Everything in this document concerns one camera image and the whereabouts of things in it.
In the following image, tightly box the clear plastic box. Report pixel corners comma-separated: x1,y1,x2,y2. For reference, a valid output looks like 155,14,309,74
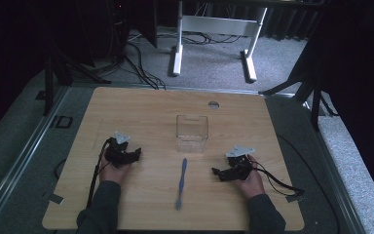
175,114,209,154

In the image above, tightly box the grey tape strip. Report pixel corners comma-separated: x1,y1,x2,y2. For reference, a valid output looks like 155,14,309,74
48,192,65,206
285,193,305,204

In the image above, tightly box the aluminium floor rail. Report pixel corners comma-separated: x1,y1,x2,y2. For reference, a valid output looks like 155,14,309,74
0,85,71,228
300,98,368,234

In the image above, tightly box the bundle of black floor cables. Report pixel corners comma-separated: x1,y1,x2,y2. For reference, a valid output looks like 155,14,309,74
110,30,242,91

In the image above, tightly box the white metal table frame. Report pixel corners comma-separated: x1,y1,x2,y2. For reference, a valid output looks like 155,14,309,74
170,0,269,83

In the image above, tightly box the blue toothbrush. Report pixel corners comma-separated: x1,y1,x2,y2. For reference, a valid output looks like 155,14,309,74
174,157,189,212

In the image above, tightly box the person's left hand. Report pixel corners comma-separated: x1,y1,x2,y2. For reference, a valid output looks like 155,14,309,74
98,160,132,186

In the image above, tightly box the small black floor frame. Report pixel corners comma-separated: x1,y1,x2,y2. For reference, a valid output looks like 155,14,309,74
55,115,74,129

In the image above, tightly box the person's right hand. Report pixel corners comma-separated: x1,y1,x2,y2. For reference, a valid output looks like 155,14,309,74
234,154,267,200

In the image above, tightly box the thin black floor cable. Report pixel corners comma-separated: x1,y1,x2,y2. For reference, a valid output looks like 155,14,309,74
275,134,341,234
54,158,68,180

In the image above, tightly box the left hand-held gripper black cable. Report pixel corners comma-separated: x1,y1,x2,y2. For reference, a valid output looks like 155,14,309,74
85,137,115,210

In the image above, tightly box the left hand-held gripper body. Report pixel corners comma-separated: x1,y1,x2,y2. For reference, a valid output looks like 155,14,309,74
104,131,136,169

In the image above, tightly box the black metal stand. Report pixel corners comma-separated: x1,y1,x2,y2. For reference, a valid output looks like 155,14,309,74
34,38,112,117
258,48,340,133

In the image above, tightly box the right hand-held gripper black cable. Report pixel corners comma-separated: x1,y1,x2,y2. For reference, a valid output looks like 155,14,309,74
248,158,306,198

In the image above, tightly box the hand-held gripper black cable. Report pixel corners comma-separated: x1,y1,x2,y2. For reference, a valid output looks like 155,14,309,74
248,158,306,198
85,137,115,210

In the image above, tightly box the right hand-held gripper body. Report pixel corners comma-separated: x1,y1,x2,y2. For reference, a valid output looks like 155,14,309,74
224,144,257,181

